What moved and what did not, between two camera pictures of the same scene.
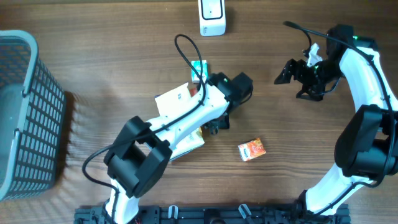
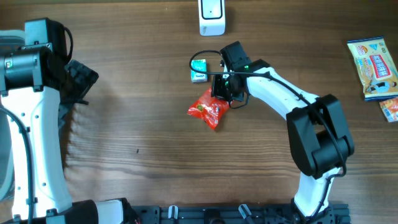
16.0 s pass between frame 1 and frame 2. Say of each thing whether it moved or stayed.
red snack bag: moved
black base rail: stayed
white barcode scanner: stayed
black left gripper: moved
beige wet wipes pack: moved
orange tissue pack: moved
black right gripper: moved
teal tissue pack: stayed
